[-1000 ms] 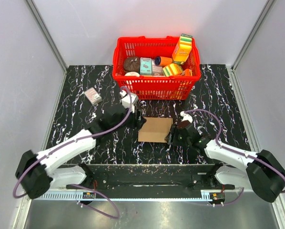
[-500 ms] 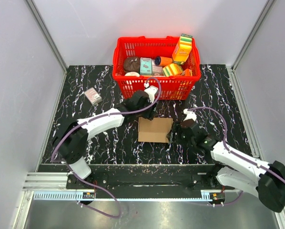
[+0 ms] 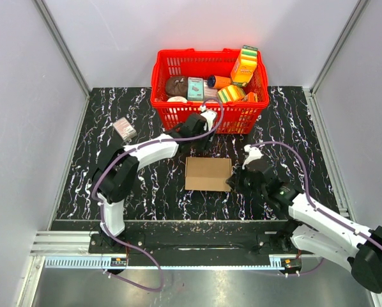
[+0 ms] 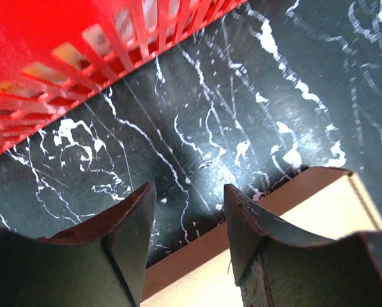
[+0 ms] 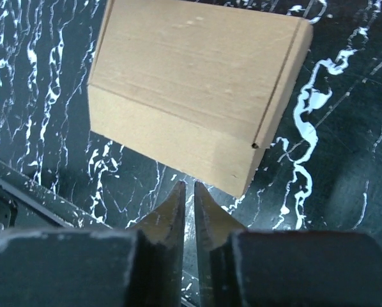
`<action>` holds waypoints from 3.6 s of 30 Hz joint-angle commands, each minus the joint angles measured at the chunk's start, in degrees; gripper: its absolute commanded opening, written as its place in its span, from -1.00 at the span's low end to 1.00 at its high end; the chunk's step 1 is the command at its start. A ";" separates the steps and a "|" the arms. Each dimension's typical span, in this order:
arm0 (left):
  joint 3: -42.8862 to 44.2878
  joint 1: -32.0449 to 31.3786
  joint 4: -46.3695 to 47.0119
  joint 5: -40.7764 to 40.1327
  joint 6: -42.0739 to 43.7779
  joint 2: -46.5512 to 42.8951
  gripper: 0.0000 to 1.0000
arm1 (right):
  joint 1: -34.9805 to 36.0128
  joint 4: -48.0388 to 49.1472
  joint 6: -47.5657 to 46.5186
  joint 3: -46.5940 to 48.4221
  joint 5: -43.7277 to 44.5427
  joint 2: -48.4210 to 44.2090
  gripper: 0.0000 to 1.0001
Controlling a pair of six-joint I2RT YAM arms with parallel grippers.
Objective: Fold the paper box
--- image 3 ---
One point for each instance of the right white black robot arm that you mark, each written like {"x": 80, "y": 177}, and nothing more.
{"x": 314, "y": 228}

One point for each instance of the brown cardboard box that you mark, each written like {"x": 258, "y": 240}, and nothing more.
{"x": 207, "y": 174}

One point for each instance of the aluminium front rail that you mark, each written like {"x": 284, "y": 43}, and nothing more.
{"x": 85, "y": 250}

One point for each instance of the right aluminium corner post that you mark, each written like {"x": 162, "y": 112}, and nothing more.
{"x": 348, "y": 28}

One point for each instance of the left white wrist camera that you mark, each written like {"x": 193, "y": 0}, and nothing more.
{"x": 210, "y": 117}

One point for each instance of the pink white packet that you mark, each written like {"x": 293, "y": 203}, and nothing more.
{"x": 209, "y": 93}

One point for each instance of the teal small box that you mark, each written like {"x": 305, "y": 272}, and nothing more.
{"x": 195, "y": 91}

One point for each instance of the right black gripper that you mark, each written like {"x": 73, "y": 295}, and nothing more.
{"x": 234, "y": 181}

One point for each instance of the small orange box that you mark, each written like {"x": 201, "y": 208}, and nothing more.
{"x": 250, "y": 97}

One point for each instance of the orange blue capped bottle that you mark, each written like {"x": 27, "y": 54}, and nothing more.
{"x": 218, "y": 82}

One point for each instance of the tall orange sponge pack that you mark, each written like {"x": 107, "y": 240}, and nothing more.
{"x": 244, "y": 66}

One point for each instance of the yellow green sponge pack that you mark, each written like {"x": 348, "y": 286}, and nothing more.
{"x": 231, "y": 93}

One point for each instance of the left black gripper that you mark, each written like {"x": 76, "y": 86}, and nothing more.
{"x": 206, "y": 145}

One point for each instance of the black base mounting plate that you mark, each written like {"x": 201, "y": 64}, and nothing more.
{"x": 263, "y": 237}

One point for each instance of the aluminium corner post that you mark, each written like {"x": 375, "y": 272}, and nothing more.
{"x": 348, "y": 28}
{"x": 55, "y": 33}

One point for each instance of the white round container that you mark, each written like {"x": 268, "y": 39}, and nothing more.
{"x": 177, "y": 99}

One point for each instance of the brown round bun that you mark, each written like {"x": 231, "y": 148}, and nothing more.
{"x": 176, "y": 86}

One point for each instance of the small pink card box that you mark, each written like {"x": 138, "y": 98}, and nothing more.
{"x": 124, "y": 129}

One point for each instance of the left aluminium corner post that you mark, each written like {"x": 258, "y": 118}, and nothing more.
{"x": 55, "y": 33}

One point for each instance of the red plastic shopping basket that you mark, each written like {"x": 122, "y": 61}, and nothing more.
{"x": 239, "y": 117}

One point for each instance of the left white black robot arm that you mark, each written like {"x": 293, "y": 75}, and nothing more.
{"x": 114, "y": 175}

